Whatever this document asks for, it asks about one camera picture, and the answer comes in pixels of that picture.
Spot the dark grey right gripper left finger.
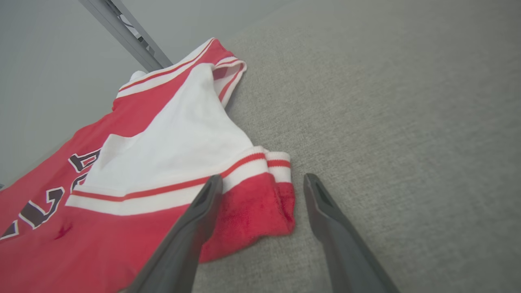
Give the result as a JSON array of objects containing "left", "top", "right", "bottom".
[{"left": 120, "top": 174, "right": 223, "bottom": 293}]

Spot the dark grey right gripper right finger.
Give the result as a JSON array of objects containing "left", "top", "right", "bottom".
[{"left": 303, "top": 173, "right": 401, "bottom": 293}]

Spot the red and white basketball jersey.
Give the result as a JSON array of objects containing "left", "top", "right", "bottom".
[{"left": 0, "top": 37, "right": 296, "bottom": 293}]

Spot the grey fabric sofa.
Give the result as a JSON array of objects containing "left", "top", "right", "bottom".
[{"left": 191, "top": 0, "right": 521, "bottom": 293}]

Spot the grey metal partition post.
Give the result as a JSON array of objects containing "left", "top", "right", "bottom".
[{"left": 79, "top": 0, "right": 173, "bottom": 72}]

